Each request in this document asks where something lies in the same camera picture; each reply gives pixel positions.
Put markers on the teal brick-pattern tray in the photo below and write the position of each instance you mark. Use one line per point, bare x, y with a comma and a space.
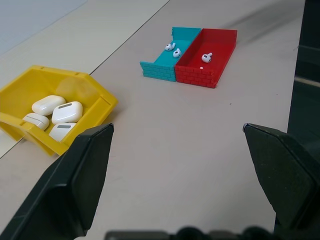
170, 56

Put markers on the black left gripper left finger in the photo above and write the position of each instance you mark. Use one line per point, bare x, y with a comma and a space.
62, 187

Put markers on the white earbud case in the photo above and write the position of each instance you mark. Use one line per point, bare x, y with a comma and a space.
37, 120
61, 131
67, 112
48, 104

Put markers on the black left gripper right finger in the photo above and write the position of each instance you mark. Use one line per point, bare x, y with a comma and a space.
282, 172

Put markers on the yellow plastic bin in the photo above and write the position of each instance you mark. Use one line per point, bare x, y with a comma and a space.
30, 87

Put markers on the white earbud case bottom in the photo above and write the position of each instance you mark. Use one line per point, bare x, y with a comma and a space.
61, 131

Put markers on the red brick-pattern tray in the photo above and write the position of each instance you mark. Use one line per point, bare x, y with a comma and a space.
212, 50

